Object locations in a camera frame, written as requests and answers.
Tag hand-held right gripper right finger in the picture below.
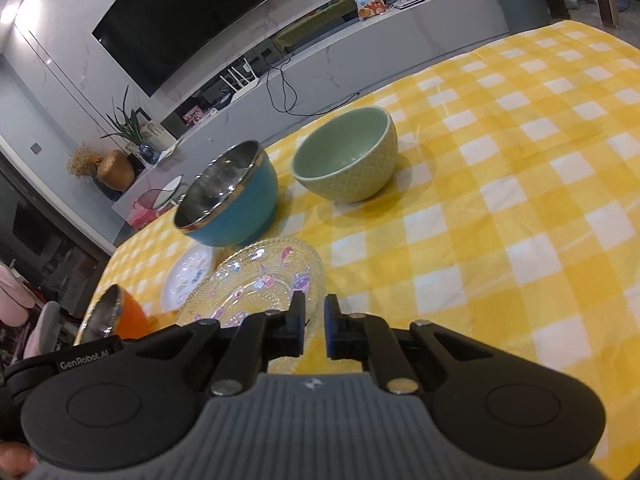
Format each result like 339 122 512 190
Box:
324 295 482 395

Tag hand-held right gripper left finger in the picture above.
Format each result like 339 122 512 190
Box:
149 291 307 397

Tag patterned white plate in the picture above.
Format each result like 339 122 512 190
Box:
176 237 327 333

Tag orange steel bowl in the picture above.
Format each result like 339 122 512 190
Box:
75 284 151 343

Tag small white printed plate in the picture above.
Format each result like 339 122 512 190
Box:
162 247 216 312

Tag green ceramic bowl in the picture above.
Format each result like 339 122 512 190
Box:
291 106 398 204

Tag person's left hand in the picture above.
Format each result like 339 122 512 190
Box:
0 442 39 479

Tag pink basket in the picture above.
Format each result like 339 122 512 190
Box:
127 195 162 231

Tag gold vase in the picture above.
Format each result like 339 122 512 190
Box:
96 150 136 192

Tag dried yellow flowers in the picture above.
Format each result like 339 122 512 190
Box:
67 143 104 179

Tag yellow checked tablecloth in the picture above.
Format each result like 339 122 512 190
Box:
72 19 640 480

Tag aloe plant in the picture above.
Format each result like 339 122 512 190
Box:
100 85 152 147

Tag white router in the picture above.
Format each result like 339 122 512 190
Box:
220 60 261 92

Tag white marble television cabinet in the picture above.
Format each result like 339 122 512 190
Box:
112 0 512 221

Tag black television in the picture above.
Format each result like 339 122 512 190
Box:
92 0 301 97

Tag black plant pot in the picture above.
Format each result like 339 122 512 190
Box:
540 0 571 20

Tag beige space heater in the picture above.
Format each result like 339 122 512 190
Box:
595 0 621 29

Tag black cable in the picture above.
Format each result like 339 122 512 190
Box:
265 56 362 112

